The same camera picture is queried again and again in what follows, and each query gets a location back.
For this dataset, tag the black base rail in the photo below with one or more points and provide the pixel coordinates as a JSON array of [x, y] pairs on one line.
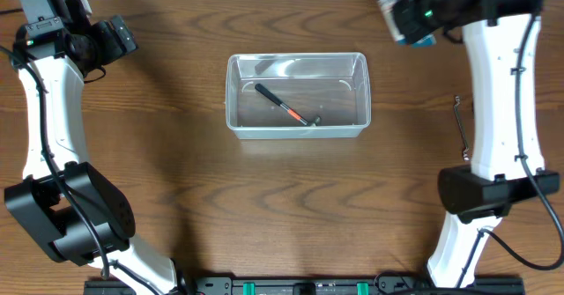
[[383, 284]]

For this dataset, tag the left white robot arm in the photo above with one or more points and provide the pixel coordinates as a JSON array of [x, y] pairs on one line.
[[70, 210]]

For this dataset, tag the clear plastic container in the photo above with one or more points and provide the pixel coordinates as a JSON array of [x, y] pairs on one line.
[[333, 86]]

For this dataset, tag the blue white screwdriver box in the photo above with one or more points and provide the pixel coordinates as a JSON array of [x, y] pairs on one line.
[[392, 9]]

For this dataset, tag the silver offset wrench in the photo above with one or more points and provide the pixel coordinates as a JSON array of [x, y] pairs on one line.
[[460, 125]]

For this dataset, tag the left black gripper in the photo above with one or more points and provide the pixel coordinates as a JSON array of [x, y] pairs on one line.
[[109, 51]]

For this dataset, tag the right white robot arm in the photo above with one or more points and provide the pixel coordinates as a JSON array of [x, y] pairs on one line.
[[504, 166]]

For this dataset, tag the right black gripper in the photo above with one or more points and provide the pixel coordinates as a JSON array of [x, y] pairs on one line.
[[403, 11]]

